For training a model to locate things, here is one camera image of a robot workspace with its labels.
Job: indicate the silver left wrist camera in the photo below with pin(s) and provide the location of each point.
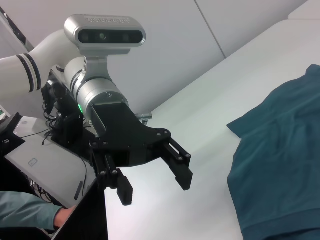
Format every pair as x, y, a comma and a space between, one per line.
105, 37

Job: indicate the forearm in grey-green sleeve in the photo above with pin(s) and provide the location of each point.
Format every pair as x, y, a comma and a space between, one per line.
25, 210

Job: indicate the black angled panel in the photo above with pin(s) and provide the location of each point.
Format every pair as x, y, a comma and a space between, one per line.
11, 125

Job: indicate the silver metal clamp fitting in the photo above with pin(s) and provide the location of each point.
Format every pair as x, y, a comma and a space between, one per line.
145, 117

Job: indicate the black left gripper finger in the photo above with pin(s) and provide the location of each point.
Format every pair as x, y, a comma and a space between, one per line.
125, 191
182, 172

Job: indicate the grey laptop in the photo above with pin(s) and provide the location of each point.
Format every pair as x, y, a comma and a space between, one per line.
50, 160

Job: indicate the teal t-shirt with FREE print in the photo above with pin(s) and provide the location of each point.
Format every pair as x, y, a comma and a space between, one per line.
275, 150

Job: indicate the person's bare hand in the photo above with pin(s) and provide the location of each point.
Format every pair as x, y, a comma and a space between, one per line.
63, 216

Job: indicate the black perforated strut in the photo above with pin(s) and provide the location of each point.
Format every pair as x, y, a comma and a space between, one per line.
18, 32

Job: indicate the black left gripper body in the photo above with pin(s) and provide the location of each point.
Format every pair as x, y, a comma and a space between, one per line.
125, 140

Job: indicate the silver camera mount bracket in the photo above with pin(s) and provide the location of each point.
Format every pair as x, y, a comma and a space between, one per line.
96, 70

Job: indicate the black robot torso equipment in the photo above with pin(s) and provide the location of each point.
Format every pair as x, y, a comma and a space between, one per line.
67, 125

